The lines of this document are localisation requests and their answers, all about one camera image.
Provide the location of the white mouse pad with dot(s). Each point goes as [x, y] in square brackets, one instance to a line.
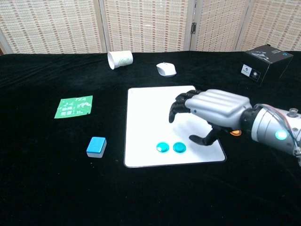
[145, 122]

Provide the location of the white paper cup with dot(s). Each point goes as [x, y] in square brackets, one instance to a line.
[120, 59]

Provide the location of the cyan button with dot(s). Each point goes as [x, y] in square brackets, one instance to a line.
[179, 147]
[162, 147]

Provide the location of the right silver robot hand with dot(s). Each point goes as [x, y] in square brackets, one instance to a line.
[218, 106]

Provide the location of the woven bamboo folding screen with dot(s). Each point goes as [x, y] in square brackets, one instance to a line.
[145, 23]

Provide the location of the white computer mouse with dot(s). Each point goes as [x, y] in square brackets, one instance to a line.
[166, 69]

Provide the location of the black cardboard product box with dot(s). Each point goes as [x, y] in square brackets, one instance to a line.
[270, 66]

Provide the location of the blue white mahjong tile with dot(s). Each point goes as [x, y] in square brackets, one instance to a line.
[96, 146]

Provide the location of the black screen hinge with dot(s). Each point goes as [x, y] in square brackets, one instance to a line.
[193, 28]

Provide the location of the orange round button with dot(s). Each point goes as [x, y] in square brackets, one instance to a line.
[235, 133]

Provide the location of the green tea packet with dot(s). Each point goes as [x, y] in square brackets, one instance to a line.
[74, 107]

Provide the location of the black velvet tablecloth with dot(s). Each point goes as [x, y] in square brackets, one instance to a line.
[47, 188]

